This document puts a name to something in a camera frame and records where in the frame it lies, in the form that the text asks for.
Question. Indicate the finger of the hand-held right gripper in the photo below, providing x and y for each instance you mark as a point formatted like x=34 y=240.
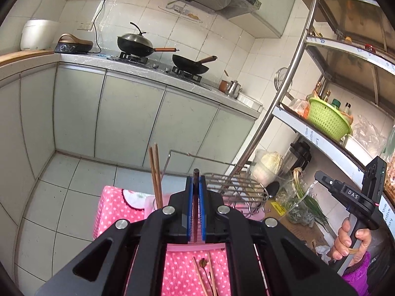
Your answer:
x=323 y=179

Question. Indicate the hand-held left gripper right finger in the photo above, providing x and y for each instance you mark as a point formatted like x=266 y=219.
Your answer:
x=201 y=212

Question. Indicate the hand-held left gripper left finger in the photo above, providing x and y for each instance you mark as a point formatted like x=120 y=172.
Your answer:
x=189 y=212

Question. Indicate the clear plastic spoon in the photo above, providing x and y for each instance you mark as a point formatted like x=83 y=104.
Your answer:
x=311 y=188

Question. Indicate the wooden chopstick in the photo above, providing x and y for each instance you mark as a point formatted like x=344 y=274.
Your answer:
x=212 y=274
x=155 y=175
x=199 y=276
x=158 y=172
x=196 y=178

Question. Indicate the wide pink plastic container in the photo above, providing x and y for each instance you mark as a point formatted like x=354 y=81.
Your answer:
x=149 y=205

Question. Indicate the gold flower spoon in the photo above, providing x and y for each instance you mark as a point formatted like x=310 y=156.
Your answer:
x=203 y=262

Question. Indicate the person's right forearm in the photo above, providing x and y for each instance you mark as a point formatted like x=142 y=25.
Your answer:
x=358 y=276

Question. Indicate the person's right hand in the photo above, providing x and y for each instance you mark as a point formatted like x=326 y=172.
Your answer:
x=344 y=237

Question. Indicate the green onions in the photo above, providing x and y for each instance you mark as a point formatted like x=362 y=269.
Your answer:
x=311 y=203

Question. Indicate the black blender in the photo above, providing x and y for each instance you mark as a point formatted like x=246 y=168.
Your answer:
x=297 y=157

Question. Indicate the pink plastic drip tray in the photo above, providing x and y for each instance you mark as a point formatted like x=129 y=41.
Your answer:
x=197 y=246

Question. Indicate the white plastic box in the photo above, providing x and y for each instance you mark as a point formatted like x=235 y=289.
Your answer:
x=358 y=146

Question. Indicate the plastic bag of greens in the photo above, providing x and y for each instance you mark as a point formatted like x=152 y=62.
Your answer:
x=293 y=209

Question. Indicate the black ladle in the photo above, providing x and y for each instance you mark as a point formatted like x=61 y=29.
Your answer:
x=273 y=188

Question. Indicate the clear plastic bag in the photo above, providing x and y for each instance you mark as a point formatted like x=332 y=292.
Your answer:
x=368 y=132

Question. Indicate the napa cabbage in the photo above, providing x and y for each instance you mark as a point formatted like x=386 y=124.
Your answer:
x=268 y=166

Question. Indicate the pink polka dot cloth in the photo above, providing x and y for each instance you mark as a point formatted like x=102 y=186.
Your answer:
x=179 y=268

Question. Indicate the brown cardboard sheet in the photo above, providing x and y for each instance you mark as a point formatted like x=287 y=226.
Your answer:
x=296 y=231

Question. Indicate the green plastic basket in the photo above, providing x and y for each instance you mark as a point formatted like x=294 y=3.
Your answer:
x=327 y=120

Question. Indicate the white plastic bag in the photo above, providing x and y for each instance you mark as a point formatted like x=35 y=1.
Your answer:
x=324 y=252

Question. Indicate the sauce bottles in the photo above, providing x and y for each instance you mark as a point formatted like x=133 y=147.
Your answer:
x=336 y=106

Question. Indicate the white rectangular dish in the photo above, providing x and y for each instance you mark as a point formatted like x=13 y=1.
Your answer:
x=250 y=101

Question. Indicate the steel storage shelf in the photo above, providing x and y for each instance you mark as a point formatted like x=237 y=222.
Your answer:
x=290 y=77

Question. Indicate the hanging steel strainer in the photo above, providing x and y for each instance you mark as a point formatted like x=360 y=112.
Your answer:
x=281 y=80

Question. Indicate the lower kitchen cabinets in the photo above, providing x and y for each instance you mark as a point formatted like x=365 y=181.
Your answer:
x=123 y=114

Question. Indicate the kitchen cabinets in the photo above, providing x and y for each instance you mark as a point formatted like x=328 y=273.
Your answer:
x=123 y=114
x=274 y=6

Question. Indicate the steel kettle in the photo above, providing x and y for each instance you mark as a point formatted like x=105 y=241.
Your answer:
x=233 y=88

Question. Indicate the brown ceramic jar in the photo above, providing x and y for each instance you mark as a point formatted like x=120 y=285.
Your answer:
x=223 y=86

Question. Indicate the open black wok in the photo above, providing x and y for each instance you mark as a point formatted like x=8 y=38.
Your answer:
x=188 y=64

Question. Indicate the gas stove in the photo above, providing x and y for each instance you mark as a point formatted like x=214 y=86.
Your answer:
x=135 y=60

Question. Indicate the black wok with lid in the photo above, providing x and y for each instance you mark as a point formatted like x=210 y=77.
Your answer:
x=134 y=43

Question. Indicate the upper kitchen cabinets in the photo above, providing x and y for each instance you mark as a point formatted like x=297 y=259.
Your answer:
x=274 y=6

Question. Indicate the black electric baking pan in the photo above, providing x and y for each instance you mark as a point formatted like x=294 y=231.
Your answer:
x=74 y=46

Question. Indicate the white rice cooker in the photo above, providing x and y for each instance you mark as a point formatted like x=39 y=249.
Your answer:
x=38 y=35

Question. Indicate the glass wall shelf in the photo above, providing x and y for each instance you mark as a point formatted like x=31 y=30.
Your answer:
x=182 y=12

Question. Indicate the white wall socket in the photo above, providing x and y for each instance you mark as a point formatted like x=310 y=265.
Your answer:
x=85 y=26

